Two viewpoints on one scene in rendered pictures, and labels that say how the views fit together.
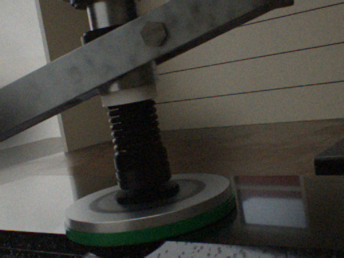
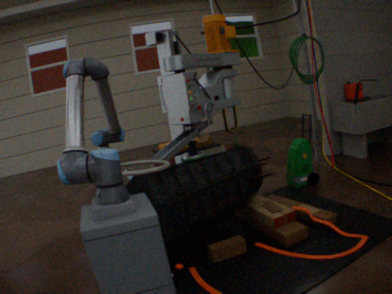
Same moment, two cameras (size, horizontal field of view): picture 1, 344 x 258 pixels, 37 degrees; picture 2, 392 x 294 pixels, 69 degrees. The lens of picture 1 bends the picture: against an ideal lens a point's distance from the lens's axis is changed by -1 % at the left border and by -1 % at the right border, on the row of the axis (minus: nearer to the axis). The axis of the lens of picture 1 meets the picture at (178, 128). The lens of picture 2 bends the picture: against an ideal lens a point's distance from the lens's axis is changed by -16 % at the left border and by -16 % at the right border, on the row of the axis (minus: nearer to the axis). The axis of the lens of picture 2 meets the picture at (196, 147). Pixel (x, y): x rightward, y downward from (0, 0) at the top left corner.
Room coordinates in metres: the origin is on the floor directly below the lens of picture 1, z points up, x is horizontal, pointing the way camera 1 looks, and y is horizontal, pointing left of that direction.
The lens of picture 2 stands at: (-0.80, 2.47, 1.43)
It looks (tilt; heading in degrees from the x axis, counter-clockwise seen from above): 11 degrees down; 300
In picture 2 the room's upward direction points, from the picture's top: 9 degrees counter-clockwise
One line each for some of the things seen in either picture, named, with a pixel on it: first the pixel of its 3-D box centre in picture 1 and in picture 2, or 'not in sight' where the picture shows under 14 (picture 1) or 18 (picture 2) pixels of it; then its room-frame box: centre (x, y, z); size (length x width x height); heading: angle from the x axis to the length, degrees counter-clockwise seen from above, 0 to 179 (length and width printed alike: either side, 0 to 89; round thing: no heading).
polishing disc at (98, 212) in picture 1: (148, 199); (193, 155); (0.64, 0.05, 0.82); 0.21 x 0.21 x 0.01
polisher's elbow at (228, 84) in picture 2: not in sight; (225, 88); (0.54, -0.60, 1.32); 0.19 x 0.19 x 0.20
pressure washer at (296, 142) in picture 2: not in sight; (299, 151); (0.05, -1.48, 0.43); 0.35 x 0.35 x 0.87; 38
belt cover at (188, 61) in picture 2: not in sight; (203, 63); (0.59, -0.29, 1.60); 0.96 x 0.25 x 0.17; 81
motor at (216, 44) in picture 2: not in sight; (217, 34); (0.53, -0.60, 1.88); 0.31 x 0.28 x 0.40; 171
